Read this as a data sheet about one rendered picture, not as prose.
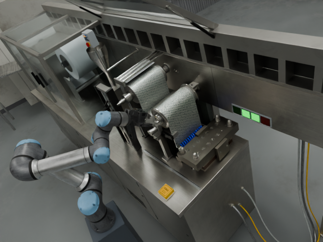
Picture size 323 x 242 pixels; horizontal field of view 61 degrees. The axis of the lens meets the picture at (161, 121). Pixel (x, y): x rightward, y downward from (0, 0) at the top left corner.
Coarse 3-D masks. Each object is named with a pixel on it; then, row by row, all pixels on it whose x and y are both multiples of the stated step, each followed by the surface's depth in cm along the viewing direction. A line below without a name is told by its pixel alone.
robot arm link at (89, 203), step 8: (88, 192) 151; (96, 192) 154; (80, 200) 149; (88, 200) 148; (96, 200) 148; (80, 208) 147; (88, 208) 145; (96, 208) 148; (104, 208) 154; (88, 216) 149; (96, 216) 150
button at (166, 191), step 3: (165, 186) 165; (168, 186) 165; (162, 189) 164; (165, 189) 164; (168, 189) 163; (171, 189) 163; (159, 192) 164; (162, 192) 163; (165, 192) 162; (168, 192) 162; (171, 192) 162; (162, 195) 161; (165, 195) 160; (168, 195) 161; (165, 198) 161
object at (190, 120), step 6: (192, 108) 169; (186, 114) 167; (192, 114) 171; (198, 114) 175; (180, 120) 165; (186, 120) 169; (192, 120) 173; (198, 120) 177; (174, 126) 164; (180, 126) 167; (186, 126) 171; (192, 126) 175; (198, 126) 179; (180, 132) 169; (186, 132) 173; (192, 132) 177; (174, 138) 168; (180, 138) 171
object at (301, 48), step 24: (120, 24) 197; (144, 24) 175; (168, 24) 157; (168, 48) 172; (192, 48) 163; (216, 48) 151; (240, 48) 128; (264, 48) 118; (288, 48) 110; (312, 48) 102; (240, 72) 138; (264, 72) 132; (288, 72) 120; (312, 72) 117
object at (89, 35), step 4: (84, 32) 172; (88, 32) 169; (92, 32) 171; (84, 36) 173; (88, 36) 170; (92, 36) 172; (88, 40) 172; (92, 40) 173; (96, 40) 174; (88, 44) 174; (92, 44) 173; (96, 44) 175
